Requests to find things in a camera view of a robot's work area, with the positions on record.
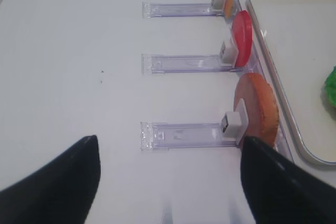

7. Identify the red tomato slice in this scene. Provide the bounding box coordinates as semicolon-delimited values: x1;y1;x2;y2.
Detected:
232;10;253;68

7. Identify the clear holder near left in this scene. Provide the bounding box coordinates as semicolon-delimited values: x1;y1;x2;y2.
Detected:
140;99;249;152

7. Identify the lettuce leaf on burger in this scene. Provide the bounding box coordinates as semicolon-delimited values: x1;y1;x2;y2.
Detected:
321;67;336;108

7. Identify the white rectangular tray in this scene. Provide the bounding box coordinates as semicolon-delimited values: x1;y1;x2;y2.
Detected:
248;0;335;166

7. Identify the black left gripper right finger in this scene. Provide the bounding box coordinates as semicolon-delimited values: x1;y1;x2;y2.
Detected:
240;136;335;223

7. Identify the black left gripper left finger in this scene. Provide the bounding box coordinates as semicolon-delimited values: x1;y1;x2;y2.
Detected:
1;135;101;223

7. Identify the left long clear rail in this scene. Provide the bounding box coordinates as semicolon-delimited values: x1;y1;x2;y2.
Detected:
234;0;293;162

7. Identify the clear holder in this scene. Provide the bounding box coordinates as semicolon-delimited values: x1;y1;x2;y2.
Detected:
142;39;242;74
142;0;226;18
140;99;249;152

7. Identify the clear holder middle left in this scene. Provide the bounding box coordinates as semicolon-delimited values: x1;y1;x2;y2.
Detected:
142;39;242;74

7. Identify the left bun half upright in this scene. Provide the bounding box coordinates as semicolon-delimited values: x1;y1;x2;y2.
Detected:
234;72;279;147

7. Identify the clear holder far left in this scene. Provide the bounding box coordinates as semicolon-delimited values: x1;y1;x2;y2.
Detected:
142;0;226;18

